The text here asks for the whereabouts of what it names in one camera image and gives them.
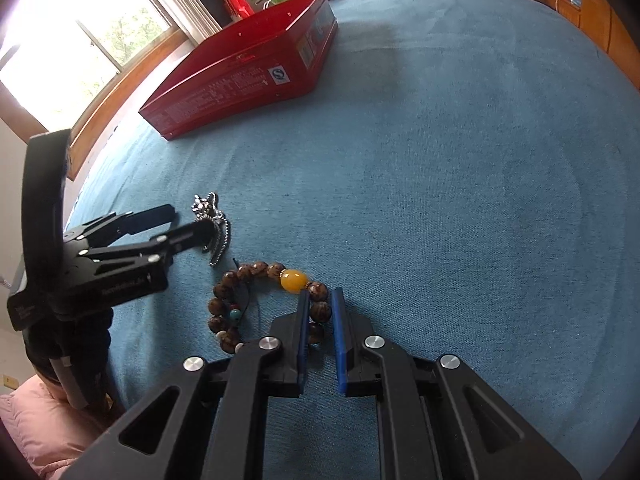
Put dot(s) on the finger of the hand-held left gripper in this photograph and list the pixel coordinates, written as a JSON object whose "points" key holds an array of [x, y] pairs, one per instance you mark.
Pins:
{"points": [[175, 240], [130, 222]]}

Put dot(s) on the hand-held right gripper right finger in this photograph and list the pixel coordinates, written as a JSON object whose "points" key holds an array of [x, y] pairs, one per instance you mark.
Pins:
{"points": [[340, 345]]}

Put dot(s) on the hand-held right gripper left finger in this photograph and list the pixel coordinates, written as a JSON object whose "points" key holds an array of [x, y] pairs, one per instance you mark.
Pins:
{"points": [[302, 345]]}

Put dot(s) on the red box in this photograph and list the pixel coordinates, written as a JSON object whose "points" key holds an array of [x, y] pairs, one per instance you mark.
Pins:
{"points": [[240, 75]]}

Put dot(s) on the wooden framed window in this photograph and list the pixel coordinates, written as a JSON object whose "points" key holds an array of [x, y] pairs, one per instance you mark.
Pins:
{"points": [[75, 50]]}

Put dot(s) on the blue blanket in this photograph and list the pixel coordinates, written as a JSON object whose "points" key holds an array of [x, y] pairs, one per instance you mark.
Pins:
{"points": [[450, 210]]}

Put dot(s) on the pink clothing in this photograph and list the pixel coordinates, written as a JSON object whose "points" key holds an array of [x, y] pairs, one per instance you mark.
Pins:
{"points": [[35, 425]]}

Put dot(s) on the pale curtain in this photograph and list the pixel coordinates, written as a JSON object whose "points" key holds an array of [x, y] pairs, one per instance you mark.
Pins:
{"points": [[190, 0]]}

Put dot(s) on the red bag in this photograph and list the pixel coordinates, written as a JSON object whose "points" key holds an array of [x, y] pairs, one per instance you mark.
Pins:
{"points": [[240, 5]]}

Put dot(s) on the wooden desk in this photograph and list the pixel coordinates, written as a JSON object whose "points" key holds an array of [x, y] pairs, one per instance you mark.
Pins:
{"points": [[595, 20]]}

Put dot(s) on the wall outlet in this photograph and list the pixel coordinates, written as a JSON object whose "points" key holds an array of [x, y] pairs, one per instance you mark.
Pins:
{"points": [[10, 381]]}

